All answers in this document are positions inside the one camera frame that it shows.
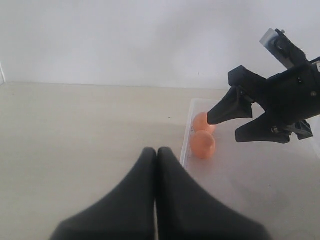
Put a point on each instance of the brown egg second row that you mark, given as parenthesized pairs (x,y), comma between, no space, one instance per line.
(202,144)

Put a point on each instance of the brown egg back left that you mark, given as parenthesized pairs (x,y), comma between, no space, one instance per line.
(200,123)

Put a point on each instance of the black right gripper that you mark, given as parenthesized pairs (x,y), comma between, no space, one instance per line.
(288,99)

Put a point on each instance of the clear plastic tray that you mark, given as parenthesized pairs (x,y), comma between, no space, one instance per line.
(278,185)

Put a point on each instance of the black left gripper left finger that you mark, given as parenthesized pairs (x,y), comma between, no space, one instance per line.
(126,213)

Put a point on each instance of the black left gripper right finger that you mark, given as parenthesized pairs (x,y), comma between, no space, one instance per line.
(185,211)

